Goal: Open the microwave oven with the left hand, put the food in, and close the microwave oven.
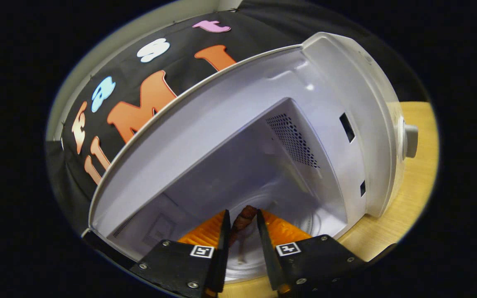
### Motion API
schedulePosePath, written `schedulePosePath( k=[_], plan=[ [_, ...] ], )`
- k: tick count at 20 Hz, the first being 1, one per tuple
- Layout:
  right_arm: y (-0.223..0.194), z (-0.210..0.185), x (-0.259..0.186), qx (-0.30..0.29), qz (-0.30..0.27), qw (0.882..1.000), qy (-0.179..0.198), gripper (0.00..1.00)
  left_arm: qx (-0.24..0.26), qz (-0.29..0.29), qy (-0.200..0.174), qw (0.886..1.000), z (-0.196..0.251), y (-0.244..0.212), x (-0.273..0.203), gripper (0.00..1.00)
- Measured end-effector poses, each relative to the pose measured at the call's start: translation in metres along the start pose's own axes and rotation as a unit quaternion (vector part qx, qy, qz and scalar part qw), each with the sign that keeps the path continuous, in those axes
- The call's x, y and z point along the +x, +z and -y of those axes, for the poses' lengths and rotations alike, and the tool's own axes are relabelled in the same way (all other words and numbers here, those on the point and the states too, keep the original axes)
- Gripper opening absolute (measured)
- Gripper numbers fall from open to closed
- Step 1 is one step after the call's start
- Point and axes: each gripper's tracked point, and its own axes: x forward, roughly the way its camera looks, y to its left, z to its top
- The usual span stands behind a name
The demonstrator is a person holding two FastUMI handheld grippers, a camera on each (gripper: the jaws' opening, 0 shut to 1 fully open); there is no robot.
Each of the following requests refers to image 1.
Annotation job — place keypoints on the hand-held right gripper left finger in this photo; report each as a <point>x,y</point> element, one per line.
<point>180,265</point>

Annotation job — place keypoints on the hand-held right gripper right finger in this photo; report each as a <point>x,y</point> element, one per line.
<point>317,260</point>

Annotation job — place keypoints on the brown roasted meat piece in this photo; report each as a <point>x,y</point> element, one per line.
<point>244,217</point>

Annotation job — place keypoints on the white microwave oven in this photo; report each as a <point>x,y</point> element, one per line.
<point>222,124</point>

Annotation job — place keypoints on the glass turntable plate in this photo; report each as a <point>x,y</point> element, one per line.
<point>246,260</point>

